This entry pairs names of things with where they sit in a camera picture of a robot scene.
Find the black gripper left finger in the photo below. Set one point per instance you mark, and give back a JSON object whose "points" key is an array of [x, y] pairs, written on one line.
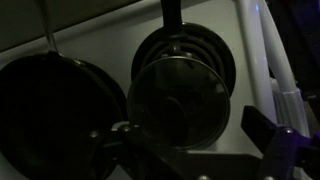
{"points": [[133, 153]]}

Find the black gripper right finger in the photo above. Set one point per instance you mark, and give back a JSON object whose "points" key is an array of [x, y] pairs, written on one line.
{"points": [[283, 150]]}

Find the glass lid with black knob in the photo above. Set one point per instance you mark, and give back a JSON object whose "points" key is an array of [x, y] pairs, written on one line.
{"points": [[180, 100]]}

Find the large black frying pan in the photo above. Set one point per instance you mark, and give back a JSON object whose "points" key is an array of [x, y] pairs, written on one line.
{"points": [[50, 116]]}

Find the black coil burner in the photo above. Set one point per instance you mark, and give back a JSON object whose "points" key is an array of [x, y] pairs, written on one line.
{"points": [[213, 46]]}

